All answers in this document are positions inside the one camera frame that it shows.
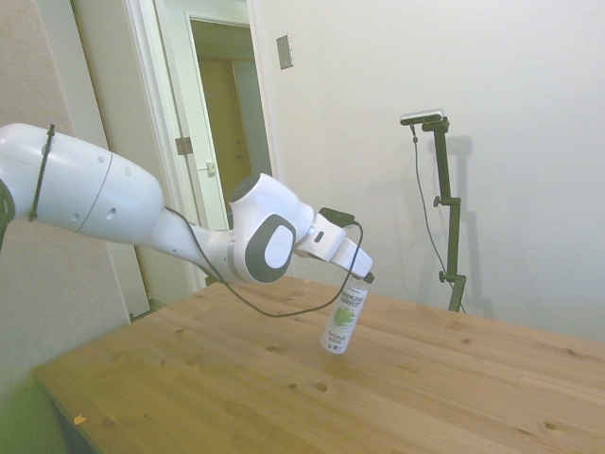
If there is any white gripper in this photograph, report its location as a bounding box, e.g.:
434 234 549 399
296 212 377 285

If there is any coconut water bottle green cap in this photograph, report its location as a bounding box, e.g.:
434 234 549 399
321 277 371 357

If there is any brown wooden hallway door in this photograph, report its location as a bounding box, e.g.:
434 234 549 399
198 55 254 229

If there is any white open door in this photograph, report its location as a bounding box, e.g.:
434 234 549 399
70 0 157 327

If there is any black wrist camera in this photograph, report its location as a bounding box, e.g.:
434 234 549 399
319 206 356 229

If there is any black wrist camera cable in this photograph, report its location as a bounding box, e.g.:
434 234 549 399
164 206 366 318

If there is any black camera stand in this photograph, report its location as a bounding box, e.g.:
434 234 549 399
419 117 468 313

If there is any grey exterior camera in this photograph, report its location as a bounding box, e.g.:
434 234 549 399
399 108 447 128

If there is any grey wall switch plate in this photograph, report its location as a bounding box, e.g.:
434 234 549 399
275 33 297 71

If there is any white door frame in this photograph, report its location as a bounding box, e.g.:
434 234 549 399
123 0 295 290

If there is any black cable tie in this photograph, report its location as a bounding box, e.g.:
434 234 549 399
28 124 57 223

